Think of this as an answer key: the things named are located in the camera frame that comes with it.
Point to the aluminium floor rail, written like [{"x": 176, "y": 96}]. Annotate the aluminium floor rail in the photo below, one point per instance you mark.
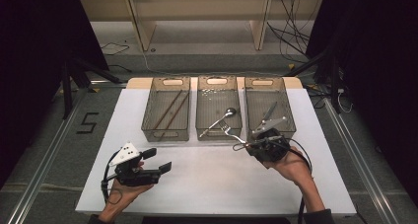
[
  {"x": 361, "y": 164},
  {"x": 46, "y": 171}
]

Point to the black metal stand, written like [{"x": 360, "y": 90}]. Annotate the black metal stand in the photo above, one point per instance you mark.
[
  {"x": 67, "y": 92},
  {"x": 334, "y": 86}
]

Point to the person's left hand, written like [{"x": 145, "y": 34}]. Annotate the person's left hand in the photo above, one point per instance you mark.
[{"x": 120, "y": 196}]

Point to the metal spoon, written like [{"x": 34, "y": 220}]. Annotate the metal spoon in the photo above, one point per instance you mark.
[{"x": 230, "y": 111}]

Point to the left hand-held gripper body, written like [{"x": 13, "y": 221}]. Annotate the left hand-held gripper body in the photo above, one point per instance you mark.
[{"x": 134, "y": 178}]

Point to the black curtain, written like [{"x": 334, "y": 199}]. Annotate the black curtain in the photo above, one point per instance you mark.
[
  {"x": 33, "y": 53},
  {"x": 384, "y": 69}
]

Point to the smoky plastic bin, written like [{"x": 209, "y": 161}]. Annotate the smoky plastic bin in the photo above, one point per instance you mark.
[
  {"x": 259, "y": 102},
  {"x": 167, "y": 118},
  {"x": 213, "y": 102}
]

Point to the person's right hand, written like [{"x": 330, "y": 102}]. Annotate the person's right hand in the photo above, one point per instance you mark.
[{"x": 294, "y": 168}]

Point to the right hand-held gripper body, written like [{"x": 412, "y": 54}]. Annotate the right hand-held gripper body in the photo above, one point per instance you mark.
[{"x": 272, "y": 148}]

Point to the beige wooden shelf unit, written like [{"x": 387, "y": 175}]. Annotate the beige wooden shelf unit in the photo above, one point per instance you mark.
[{"x": 197, "y": 7}]

